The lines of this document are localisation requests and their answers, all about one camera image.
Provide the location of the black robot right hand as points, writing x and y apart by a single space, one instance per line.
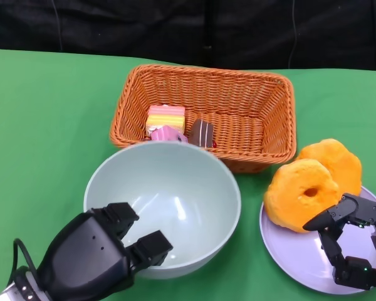
357 247

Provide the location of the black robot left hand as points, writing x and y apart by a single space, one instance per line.
94 254

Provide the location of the long orange-white bread loaf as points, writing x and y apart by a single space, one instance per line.
297 194

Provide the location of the grey-green bowl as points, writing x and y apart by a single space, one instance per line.
175 188

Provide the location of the small pink cherry cake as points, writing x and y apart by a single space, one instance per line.
167 134

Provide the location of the pink and yellow layered cake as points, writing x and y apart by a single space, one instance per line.
166 119

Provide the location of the chocolate cake slice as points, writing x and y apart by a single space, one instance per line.
202 131

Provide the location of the pale lavender plate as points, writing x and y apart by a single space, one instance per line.
294 260

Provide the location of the orange wicker basket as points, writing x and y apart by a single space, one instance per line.
253 125

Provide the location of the green tablecloth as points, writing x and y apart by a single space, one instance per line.
34 141

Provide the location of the black curtain backdrop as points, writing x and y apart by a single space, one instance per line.
112 28

